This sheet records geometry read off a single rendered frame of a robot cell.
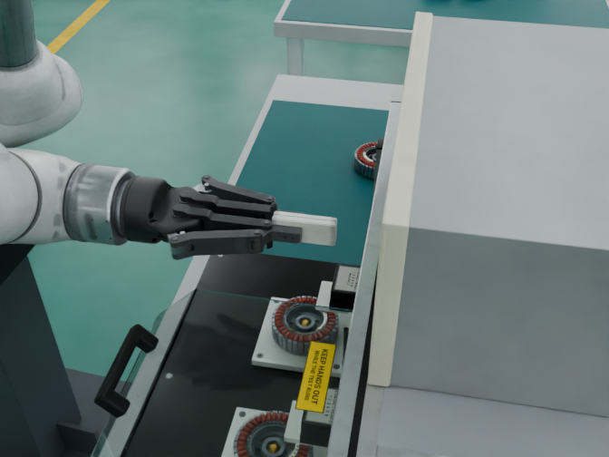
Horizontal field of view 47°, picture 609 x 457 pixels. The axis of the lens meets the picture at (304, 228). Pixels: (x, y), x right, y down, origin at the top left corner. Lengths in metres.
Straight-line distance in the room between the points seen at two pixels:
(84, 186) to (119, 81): 2.94
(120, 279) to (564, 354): 2.00
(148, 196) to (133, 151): 2.36
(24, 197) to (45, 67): 0.70
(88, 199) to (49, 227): 0.05
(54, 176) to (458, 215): 0.44
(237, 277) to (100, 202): 0.57
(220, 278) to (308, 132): 0.57
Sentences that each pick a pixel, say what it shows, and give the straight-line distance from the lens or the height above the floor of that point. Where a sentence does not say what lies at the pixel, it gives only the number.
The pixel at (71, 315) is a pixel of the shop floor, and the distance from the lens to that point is 2.43.
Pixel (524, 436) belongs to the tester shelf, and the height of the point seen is 1.11.
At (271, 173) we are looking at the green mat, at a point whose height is 0.75.
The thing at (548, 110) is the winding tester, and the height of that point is 1.32.
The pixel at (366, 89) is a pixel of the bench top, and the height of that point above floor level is 0.75.
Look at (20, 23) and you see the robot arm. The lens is 1.34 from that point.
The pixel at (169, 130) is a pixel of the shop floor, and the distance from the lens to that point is 3.27.
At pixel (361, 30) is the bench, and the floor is 0.74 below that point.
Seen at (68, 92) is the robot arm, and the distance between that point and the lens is 1.48.
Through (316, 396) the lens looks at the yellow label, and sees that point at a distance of 0.76.
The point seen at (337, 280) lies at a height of 0.92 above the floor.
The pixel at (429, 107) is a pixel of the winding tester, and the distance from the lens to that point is 0.73.
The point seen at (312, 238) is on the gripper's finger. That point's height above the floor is 1.17.
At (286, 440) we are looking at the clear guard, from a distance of 0.73.
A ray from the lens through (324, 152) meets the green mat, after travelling 1.68.
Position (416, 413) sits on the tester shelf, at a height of 1.11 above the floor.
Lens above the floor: 1.67
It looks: 39 degrees down
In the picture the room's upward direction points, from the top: straight up
